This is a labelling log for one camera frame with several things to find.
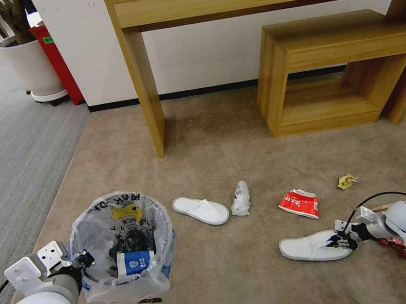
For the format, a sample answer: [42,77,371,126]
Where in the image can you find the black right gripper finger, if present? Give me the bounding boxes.
[327,229,350,245]
[324,237,355,257]

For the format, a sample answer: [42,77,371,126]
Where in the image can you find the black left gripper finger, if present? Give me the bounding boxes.
[81,259,100,277]
[75,248,96,264]

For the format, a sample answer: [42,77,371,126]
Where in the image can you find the trash bin with clear bag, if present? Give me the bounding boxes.
[60,183,186,304]

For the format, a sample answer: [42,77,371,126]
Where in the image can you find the red bin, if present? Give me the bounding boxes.
[27,19,87,111]

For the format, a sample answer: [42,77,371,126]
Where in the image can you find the white slipper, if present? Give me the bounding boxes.
[170,188,232,233]
[277,226,355,270]

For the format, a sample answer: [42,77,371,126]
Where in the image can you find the crumpled red wrapper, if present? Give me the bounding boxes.
[377,233,406,265]

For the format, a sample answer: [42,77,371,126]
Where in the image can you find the blue and white paper cup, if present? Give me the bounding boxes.
[113,246,160,285]

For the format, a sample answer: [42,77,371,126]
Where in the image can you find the red and white snack bag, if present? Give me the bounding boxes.
[275,185,322,226]

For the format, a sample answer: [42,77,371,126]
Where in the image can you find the small yellow crumpled wrapper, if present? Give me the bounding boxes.
[335,171,362,191]

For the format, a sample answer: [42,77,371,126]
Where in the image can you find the crumpled clear plastic wrapper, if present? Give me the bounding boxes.
[226,179,254,220]

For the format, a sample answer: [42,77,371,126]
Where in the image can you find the wooden cube stool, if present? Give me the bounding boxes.
[244,0,406,142]

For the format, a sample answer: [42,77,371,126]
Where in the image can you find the white plant pot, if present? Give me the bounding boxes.
[0,27,70,115]

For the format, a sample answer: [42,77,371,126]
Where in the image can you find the brown plant trunk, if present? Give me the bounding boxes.
[0,0,40,50]

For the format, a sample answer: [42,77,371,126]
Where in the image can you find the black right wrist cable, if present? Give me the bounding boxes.
[342,187,406,234]

